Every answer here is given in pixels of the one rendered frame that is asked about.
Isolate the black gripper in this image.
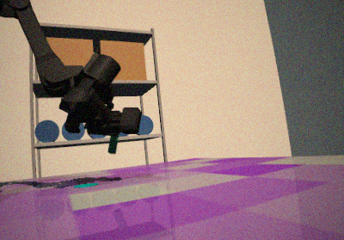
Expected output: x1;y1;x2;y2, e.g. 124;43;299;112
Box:
64;96;142;136

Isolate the green rectangular post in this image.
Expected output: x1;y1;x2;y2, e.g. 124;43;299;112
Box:
108;134;119;154

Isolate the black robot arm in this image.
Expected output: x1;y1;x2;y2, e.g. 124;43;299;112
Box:
0;0;121;117

